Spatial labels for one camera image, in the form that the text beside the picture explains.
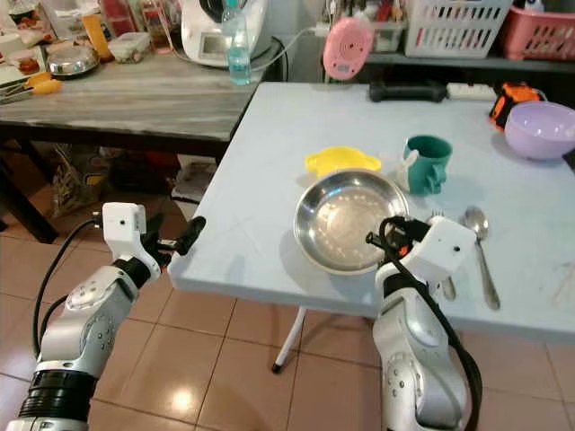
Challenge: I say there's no round steel plate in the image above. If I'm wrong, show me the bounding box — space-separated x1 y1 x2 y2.
293 168 411 276

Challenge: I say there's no white cardboard box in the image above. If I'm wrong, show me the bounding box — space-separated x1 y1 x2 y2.
171 154 221 206

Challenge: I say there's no steel spoon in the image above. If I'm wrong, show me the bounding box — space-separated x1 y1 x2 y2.
462 205 502 312

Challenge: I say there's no green plastic mug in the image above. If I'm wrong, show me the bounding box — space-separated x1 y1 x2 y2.
403 134 454 197

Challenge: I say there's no printed plastic bag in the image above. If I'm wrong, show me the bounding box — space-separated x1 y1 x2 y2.
49 144 113 225

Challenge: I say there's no white folding table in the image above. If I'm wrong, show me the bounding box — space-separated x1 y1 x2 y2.
167 82 575 376

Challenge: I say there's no marble top dark table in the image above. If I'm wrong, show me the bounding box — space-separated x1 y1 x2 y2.
0 49 275 245

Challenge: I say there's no white power strip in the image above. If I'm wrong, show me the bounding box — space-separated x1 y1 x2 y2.
446 83 500 101

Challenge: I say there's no clear plastic food container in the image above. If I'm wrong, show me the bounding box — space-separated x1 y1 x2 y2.
107 32 153 65

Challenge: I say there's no purple plastic bowl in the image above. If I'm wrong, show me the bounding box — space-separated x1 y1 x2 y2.
502 100 575 162

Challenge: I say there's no lidded steel bowl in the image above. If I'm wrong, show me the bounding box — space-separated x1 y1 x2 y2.
46 44 101 78

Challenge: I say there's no orange black tool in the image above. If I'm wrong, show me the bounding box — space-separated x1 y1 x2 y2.
489 82 545 132

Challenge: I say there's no pink round gadget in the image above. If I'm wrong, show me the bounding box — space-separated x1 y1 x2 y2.
323 15 375 83

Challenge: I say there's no orange bottle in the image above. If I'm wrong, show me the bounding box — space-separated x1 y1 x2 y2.
80 13 114 63

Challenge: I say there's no clear water bottle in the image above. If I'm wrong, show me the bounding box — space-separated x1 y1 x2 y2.
224 0 253 87

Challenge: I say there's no white kitchen appliance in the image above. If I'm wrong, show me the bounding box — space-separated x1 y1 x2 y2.
179 0 268 69

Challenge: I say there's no white plastic basket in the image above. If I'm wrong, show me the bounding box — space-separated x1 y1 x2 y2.
403 0 515 60

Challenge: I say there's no pink plastic basket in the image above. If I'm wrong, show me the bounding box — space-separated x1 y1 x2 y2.
498 4 575 62

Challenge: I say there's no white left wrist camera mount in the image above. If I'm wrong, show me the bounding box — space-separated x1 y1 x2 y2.
100 202 150 263

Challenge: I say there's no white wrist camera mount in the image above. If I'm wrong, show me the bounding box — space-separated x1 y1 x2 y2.
100 202 150 263
402 215 478 286

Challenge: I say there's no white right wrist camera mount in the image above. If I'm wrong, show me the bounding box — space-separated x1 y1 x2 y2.
402 215 478 286

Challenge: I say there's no black long handle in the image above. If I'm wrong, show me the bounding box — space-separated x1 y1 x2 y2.
367 80 448 103

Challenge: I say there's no yellow handled tool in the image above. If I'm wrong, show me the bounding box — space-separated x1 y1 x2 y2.
3 71 65 102

